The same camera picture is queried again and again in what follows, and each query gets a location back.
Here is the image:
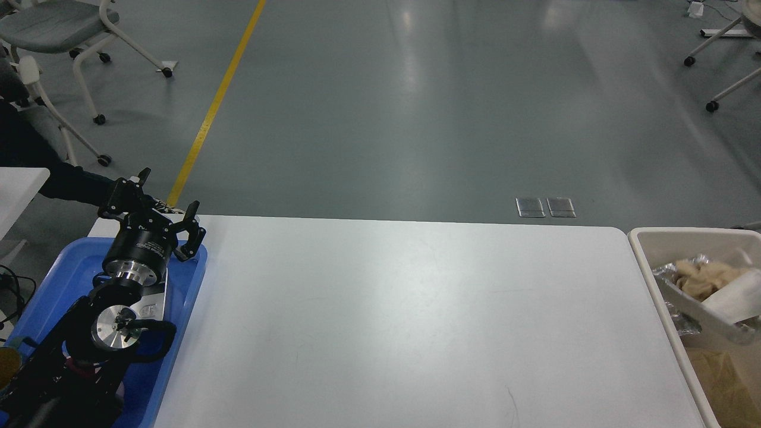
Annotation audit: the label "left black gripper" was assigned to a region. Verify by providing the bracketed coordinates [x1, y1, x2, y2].
[98, 168, 206, 285]

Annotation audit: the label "rectangular stainless steel tin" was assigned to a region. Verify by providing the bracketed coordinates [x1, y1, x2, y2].
[130, 268, 169, 320]

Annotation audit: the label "aluminium foil tray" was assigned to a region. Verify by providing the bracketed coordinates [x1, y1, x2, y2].
[650, 254, 759, 345]

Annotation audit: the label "brown paper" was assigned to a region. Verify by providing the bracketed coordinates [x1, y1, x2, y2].
[675, 259, 751, 303]
[685, 347, 760, 427]

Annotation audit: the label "cream paper cup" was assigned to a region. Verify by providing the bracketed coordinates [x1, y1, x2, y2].
[702, 269, 760, 323]

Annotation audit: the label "dark blue mug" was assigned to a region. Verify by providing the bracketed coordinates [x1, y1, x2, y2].
[1, 338, 27, 390]

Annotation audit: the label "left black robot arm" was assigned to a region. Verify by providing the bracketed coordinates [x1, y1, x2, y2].
[2, 168, 207, 427]

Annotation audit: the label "blue plastic tray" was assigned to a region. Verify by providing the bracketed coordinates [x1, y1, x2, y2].
[7, 237, 207, 427]

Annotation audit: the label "white side table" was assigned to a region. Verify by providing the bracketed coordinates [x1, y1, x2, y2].
[1, 167, 50, 238]

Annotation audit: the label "seated person dark clothes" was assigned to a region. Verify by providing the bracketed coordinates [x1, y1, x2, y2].
[0, 101, 185, 214]

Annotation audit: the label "grey office chair near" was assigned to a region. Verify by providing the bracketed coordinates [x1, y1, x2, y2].
[1, 46, 112, 167]

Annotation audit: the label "grey office chair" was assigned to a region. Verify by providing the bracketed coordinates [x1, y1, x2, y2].
[1, 46, 112, 167]
[1, 1, 175, 125]

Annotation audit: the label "grey office chair far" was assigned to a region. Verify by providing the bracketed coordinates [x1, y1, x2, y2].
[1, 1, 175, 125]

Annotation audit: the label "left metal floor plate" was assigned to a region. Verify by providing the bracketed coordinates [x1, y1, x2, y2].
[515, 197, 546, 218]

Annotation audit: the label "metal floor plate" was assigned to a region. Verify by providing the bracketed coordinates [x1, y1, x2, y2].
[546, 197, 577, 218]
[515, 197, 546, 218]

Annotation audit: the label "right metal floor plate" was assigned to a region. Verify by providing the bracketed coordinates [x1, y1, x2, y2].
[546, 197, 577, 218]

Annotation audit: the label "beige plastic bin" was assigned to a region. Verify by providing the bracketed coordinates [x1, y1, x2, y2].
[628, 227, 760, 427]

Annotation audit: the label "brown paper in bin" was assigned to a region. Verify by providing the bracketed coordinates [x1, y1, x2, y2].
[685, 347, 760, 427]

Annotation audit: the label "white chair base right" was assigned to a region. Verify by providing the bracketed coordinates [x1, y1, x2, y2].
[684, 0, 761, 114]

